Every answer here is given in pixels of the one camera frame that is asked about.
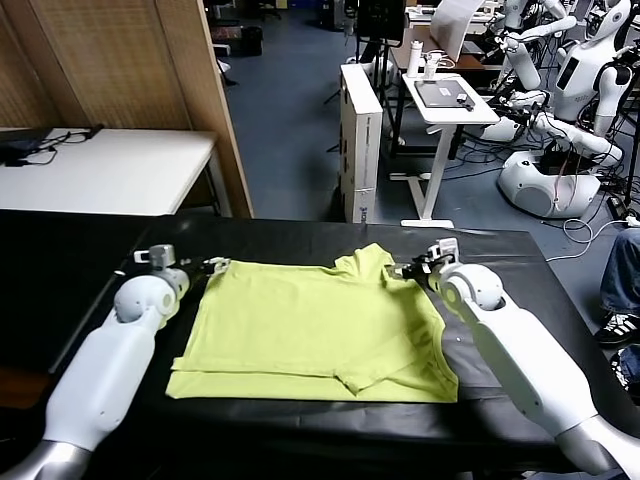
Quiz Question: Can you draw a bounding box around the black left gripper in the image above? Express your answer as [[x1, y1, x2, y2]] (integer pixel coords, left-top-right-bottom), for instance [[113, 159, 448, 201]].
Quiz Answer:
[[185, 256, 231, 286]]

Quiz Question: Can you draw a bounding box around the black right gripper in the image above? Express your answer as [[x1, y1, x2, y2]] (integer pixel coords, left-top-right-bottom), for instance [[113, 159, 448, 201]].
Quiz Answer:
[[390, 255, 441, 291]]

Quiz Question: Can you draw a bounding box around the yellow-green t-shirt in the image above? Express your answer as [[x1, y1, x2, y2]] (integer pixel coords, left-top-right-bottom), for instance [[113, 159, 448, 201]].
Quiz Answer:
[[166, 243, 460, 404]]

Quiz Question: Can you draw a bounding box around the wrinkled black table cover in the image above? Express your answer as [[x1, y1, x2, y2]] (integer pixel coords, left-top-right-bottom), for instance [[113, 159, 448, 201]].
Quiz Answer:
[[47, 218, 640, 480]]

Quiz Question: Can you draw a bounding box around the tall white cardboard box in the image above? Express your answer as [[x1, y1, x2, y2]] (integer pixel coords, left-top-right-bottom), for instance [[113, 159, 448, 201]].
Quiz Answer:
[[339, 63, 384, 225]]

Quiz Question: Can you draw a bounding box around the white rectangular table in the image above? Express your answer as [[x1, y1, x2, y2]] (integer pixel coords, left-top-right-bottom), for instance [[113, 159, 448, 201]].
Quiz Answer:
[[0, 127, 234, 218]]

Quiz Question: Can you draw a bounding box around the smooth black table sheet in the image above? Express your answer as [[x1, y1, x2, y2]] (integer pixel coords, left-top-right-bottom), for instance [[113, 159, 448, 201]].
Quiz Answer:
[[0, 209, 151, 374]]

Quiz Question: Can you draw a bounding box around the white standing desk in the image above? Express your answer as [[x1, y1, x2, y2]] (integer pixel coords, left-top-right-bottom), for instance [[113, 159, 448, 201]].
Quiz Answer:
[[389, 73, 501, 229]]

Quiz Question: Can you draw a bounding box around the grey closed laptop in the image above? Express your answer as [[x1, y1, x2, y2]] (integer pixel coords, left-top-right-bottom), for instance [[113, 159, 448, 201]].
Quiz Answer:
[[414, 79, 474, 108]]

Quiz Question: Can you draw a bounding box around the white drink bottle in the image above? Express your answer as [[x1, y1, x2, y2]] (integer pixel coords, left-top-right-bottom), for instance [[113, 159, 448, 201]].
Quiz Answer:
[[407, 40, 424, 79]]

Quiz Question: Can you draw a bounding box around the black tripod stand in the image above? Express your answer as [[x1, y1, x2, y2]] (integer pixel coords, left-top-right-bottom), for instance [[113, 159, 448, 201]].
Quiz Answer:
[[367, 38, 407, 157]]

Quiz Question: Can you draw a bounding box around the blue jeans leg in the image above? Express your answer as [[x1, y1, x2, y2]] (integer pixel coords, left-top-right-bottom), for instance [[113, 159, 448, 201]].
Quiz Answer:
[[599, 227, 640, 316], [612, 347, 640, 396]]

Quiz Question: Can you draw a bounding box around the black white-striped sneaker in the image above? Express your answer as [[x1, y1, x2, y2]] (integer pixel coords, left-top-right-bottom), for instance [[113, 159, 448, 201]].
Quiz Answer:
[[593, 309, 640, 347]]

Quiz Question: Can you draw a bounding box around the brown wooden desk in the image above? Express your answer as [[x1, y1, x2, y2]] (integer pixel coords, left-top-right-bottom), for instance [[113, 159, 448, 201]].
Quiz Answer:
[[387, 23, 506, 75]]

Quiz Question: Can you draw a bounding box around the black power strip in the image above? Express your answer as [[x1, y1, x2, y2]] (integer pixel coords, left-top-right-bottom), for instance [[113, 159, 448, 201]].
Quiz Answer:
[[606, 195, 632, 219]]

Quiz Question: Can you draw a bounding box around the wooden partition screen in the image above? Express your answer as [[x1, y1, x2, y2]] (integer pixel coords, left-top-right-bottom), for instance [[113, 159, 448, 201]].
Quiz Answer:
[[0, 0, 255, 219]]

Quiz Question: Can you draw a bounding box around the black storage bin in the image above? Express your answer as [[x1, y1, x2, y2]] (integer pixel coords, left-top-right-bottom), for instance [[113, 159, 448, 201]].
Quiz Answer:
[[240, 27, 265, 58]]

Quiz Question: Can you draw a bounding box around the black bag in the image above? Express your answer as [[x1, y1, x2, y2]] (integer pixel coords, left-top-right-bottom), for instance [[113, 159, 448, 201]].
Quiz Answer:
[[0, 138, 42, 169]]

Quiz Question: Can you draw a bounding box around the white humanoid robot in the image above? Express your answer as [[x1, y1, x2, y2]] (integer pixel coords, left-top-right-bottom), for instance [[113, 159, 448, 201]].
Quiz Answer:
[[492, 0, 579, 95]]

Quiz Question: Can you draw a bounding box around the white curved panel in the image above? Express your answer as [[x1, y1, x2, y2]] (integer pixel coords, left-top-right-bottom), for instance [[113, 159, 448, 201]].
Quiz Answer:
[[430, 0, 485, 62]]

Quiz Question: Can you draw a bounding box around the black square panel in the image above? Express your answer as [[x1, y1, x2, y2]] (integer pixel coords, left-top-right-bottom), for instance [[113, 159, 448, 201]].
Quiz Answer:
[[355, 0, 407, 42]]

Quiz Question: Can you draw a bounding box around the white humanoid robot black-faced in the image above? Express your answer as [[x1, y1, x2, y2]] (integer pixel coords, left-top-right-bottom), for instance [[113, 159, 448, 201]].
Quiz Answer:
[[479, 0, 640, 220]]

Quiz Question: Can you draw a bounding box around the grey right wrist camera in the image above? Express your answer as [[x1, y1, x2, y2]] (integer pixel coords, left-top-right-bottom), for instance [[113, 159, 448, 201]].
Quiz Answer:
[[428, 238, 459, 264]]

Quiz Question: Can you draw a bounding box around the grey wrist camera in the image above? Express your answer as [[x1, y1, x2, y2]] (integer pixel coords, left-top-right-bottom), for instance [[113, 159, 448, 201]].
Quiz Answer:
[[428, 238, 459, 264], [133, 243, 177, 271]]

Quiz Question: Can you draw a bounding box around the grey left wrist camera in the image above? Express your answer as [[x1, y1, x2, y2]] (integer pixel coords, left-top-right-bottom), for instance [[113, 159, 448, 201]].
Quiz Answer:
[[133, 243, 177, 271]]

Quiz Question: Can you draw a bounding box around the white floor cable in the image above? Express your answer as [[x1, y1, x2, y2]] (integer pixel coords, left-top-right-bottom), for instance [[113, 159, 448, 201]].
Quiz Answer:
[[544, 217, 632, 262]]

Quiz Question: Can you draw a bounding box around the black cable with adapter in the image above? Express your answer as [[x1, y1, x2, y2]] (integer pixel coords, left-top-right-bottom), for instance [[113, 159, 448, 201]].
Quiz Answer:
[[24, 125, 106, 168]]

